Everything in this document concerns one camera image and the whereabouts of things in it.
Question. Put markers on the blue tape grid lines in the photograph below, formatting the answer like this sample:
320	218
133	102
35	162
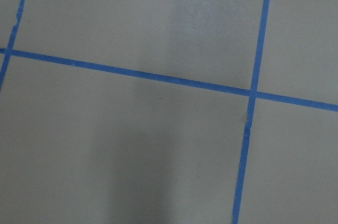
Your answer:
253	93

